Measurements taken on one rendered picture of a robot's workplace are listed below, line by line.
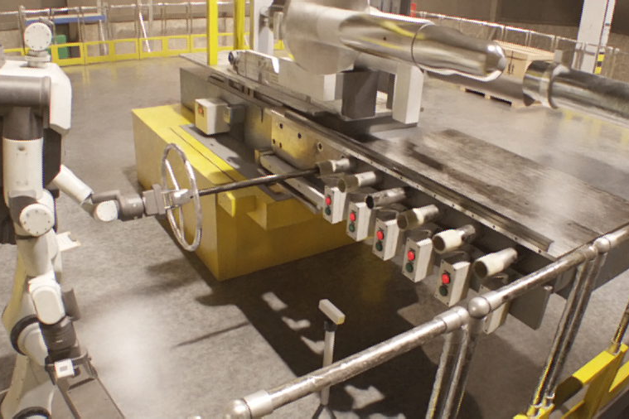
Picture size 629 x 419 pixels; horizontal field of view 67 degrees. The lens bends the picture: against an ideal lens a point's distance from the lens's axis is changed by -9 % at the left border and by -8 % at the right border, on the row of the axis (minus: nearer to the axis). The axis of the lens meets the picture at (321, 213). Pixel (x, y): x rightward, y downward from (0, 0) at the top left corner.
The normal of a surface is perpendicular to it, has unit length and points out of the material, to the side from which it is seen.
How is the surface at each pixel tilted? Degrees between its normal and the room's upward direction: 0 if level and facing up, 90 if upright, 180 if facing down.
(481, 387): 0
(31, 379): 90
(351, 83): 90
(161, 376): 0
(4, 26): 90
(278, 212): 90
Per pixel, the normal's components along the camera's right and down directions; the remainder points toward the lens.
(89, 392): 0.05, -0.90
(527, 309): -0.83, 0.20
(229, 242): 0.55, 0.39
